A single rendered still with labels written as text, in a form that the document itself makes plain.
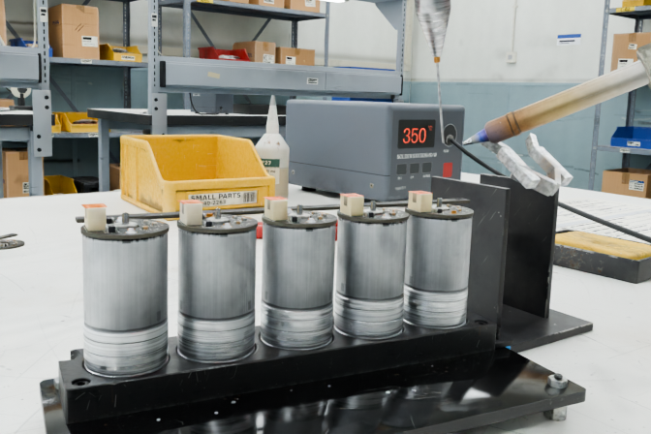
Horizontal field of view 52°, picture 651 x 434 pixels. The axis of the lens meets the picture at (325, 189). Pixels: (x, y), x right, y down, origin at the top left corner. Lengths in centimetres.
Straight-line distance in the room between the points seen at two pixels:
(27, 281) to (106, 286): 19
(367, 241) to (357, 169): 41
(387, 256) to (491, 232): 8
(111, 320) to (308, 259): 6
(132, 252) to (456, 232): 11
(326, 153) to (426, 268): 43
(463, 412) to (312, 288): 6
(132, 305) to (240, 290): 3
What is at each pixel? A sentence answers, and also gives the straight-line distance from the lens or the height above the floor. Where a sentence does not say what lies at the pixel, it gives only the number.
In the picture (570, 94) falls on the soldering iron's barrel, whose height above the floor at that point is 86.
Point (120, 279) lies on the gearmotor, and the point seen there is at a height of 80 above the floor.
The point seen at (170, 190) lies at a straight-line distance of 54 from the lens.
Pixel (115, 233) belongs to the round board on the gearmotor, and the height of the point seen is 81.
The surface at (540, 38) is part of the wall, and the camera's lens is 565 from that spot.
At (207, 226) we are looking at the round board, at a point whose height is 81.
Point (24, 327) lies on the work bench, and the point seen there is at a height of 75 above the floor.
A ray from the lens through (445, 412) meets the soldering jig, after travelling 21.
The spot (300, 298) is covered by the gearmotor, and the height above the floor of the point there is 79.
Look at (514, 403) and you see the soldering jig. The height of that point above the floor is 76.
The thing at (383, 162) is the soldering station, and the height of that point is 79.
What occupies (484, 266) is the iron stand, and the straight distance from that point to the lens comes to 30.
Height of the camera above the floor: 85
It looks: 8 degrees down
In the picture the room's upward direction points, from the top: 2 degrees clockwise
